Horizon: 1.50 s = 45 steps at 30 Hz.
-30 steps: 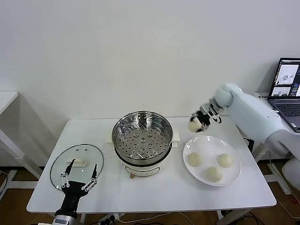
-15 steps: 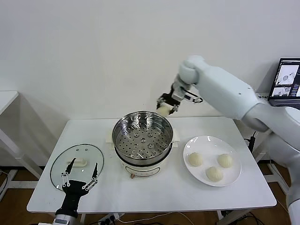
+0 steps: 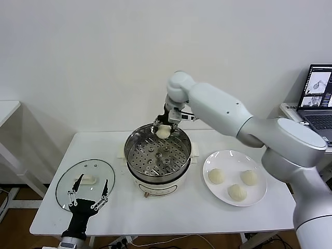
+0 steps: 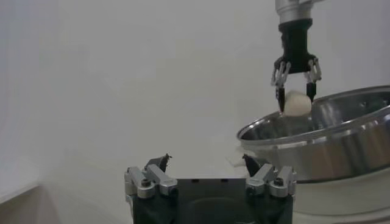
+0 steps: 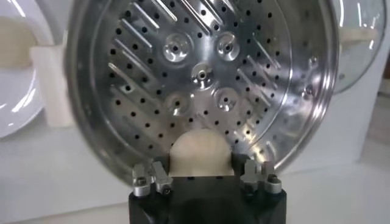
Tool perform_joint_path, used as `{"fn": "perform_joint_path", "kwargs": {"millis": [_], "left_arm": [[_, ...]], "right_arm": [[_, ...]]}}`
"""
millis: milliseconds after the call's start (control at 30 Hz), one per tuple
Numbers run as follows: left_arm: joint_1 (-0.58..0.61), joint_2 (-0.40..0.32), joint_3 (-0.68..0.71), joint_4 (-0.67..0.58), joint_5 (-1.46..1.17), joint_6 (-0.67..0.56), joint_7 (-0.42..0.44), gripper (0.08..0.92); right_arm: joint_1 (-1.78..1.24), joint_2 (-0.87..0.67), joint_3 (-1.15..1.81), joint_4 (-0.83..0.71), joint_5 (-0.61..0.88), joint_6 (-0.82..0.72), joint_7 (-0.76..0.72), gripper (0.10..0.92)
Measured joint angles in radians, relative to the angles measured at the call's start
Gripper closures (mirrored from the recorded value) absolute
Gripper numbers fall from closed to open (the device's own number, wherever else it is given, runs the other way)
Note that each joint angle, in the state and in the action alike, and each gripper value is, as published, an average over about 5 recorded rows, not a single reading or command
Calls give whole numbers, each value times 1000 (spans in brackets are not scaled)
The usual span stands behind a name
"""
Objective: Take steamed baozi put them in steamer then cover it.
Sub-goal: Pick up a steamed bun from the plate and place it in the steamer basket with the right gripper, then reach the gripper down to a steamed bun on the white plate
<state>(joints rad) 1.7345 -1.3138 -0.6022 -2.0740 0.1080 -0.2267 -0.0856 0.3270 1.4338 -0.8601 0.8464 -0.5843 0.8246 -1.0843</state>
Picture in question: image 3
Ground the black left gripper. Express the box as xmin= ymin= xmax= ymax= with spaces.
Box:
xmin=61 ymin=173 xmax=109 ymax=237

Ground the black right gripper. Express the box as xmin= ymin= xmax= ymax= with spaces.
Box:
xmin=151 ymin=103 xmax=180 ymax=137

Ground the white steamed baozi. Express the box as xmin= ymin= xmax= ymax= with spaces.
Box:
xmin=208 ymin=168 xmax=226 ymax=185
xmin=156 ymin=124 xmax=172 ymax=139
xmin=227 ymin=184 xmax=248 ymax=202
xmin=240 ymin=170 xmax=258 ymax=187

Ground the round glass pot lid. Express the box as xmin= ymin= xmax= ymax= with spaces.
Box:
xmin=56 ymin=158 xmax=116 ymax=214

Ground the stainless steel steamer basket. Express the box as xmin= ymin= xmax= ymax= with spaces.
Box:
xmin=123 ymin=123 xmax=192 ymax=177

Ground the white electric cooker pot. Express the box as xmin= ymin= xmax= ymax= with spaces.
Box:
xmin=116 ymin=141 xmax=200 ymax=199

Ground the white power strip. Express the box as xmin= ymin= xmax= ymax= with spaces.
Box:
xmin=110 ymin=237 xmax=133 ymax=247

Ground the white round plate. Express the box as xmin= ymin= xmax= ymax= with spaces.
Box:
xmin=202 ymin=149 xmax=268 ymax=208

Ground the white empty side table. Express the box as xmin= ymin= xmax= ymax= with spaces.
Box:
xmin=0 ymin=100 xmax=49 ymax=224

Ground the white laptop side table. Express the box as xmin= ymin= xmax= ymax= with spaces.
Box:
xmin=279 ymin=102 xmax=332 ymax=182

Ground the grey open laptop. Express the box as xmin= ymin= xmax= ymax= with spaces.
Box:
xmin=297 ymin=64 xmax=332 ymax=145

